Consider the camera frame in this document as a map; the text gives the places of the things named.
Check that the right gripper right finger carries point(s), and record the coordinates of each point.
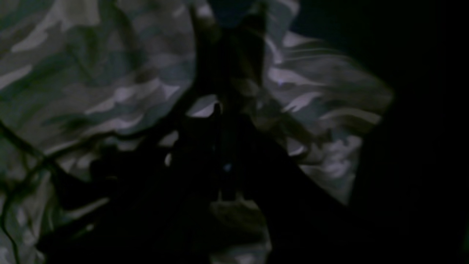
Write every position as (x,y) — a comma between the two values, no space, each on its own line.
(305,224)

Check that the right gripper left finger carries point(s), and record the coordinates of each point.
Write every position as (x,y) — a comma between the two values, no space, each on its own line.
(148,190)

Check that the camouflage t-shirt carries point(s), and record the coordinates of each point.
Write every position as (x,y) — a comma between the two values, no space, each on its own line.
(80,78)

